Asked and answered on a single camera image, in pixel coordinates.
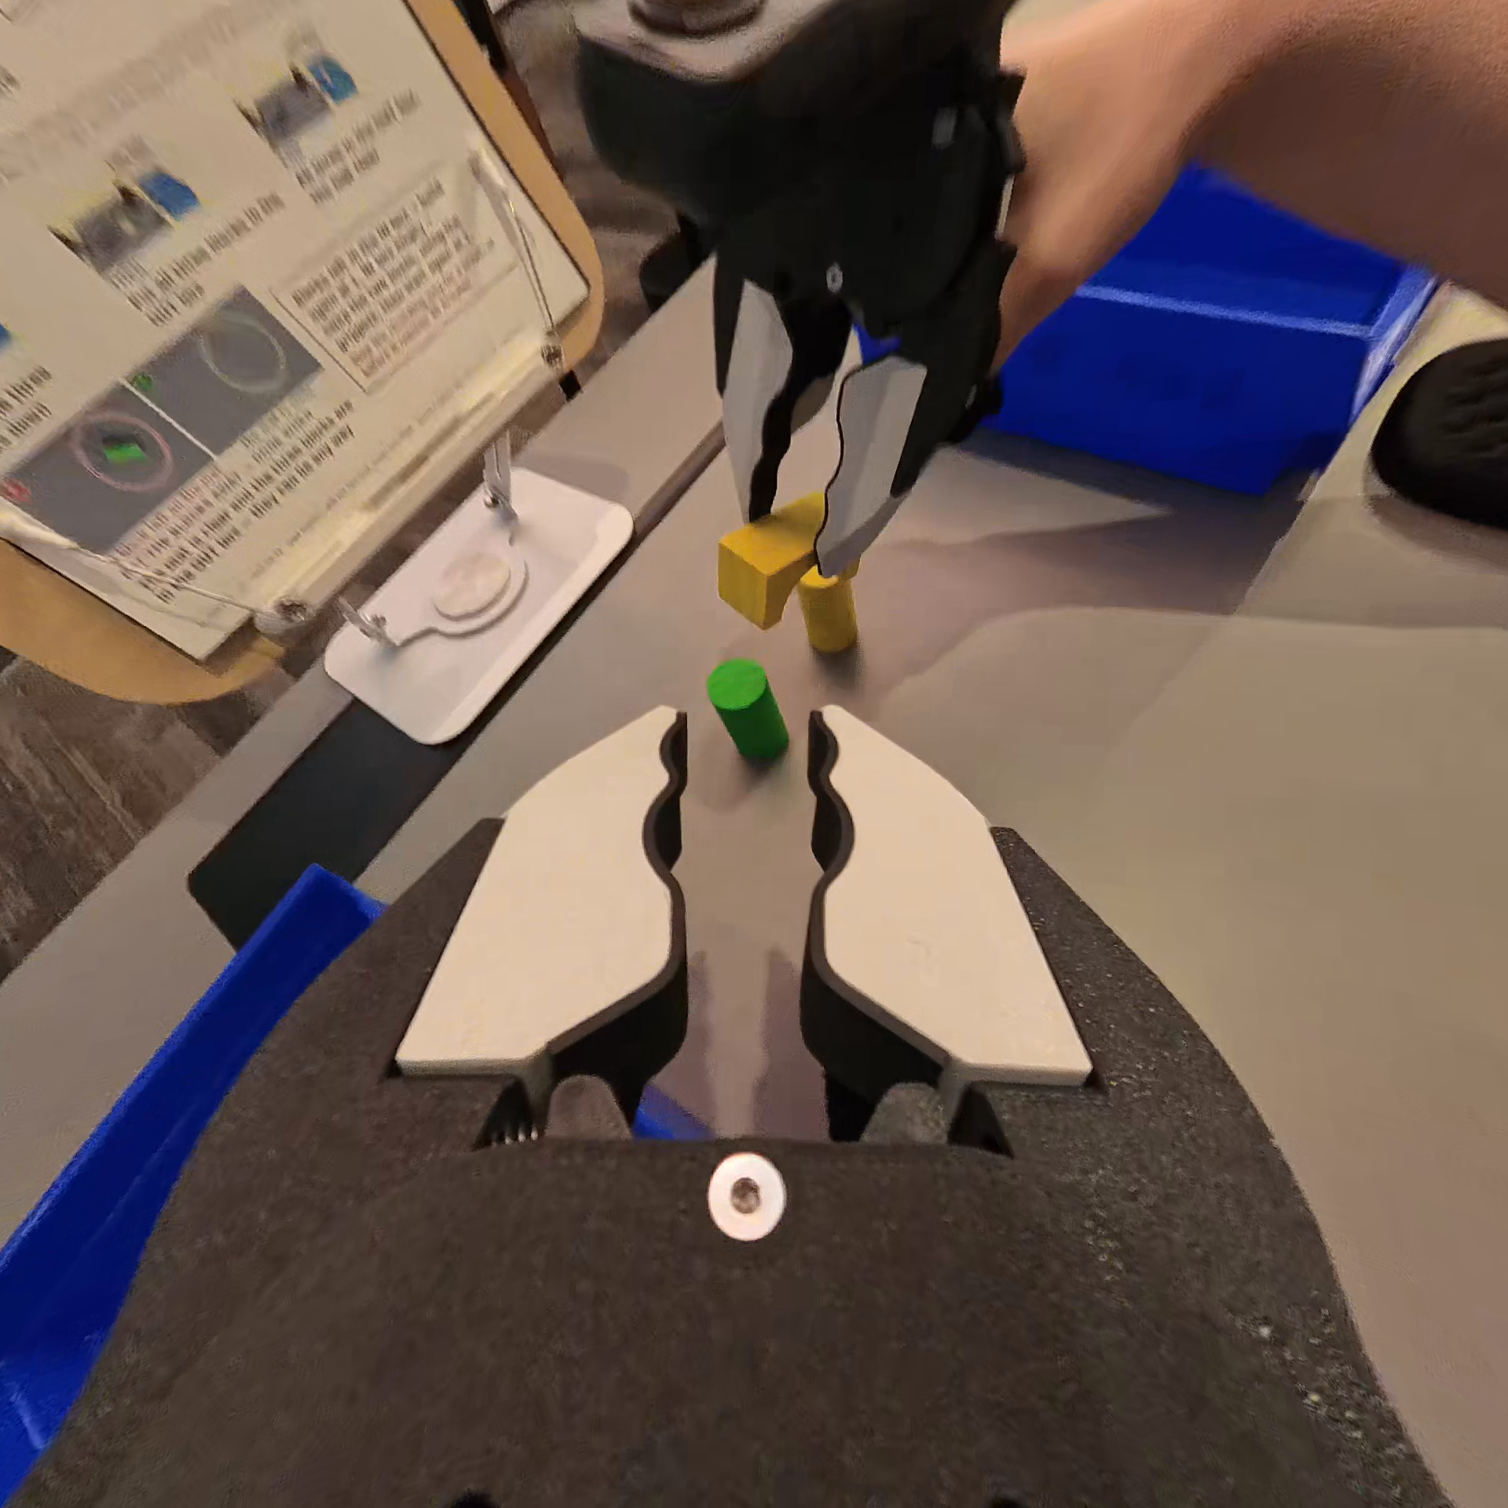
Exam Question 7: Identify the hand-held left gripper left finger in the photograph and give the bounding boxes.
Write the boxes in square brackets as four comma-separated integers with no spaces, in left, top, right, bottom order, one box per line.
[395,706,693,1092]

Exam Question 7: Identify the wooden document stand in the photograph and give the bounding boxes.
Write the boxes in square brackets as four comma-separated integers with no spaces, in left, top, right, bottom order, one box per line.
[0,0,640,747]

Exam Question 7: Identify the green cylinder block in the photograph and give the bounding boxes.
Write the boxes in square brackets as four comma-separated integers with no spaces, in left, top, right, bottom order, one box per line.
[708,661,794,763]

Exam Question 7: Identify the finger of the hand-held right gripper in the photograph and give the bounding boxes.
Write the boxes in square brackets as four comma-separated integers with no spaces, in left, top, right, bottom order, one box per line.
[722,279,802,527]
[809,332,945,580]

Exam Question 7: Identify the printed instruction sheet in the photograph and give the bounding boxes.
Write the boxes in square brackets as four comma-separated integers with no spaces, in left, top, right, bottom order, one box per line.
[0,0,581,661]

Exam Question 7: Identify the yellow arch block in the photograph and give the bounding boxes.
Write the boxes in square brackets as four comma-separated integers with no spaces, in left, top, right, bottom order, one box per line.
[719,491,832,628]

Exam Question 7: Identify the blue plastic bin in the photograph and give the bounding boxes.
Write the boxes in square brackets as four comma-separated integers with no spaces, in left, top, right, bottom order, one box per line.
[0,864,713,1476]
[954,162,1445,497]

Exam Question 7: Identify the black mesh pad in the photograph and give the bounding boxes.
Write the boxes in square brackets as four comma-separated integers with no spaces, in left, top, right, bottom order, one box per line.
[1376,339,1508,528]

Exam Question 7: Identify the person's right hand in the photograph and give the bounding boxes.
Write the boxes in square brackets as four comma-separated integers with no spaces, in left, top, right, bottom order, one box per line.
[990,12,1274,379]

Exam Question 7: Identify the person's right forearm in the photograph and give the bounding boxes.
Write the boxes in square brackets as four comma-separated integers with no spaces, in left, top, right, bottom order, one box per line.
[1179,0,1508,236]

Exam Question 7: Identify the yellow cylinder block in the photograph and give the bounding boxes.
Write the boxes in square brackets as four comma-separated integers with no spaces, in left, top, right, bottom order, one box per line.
[799,568,859,657]

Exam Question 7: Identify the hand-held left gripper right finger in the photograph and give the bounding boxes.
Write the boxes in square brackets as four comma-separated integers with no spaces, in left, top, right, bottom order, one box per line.
[806,706,1100,1092]

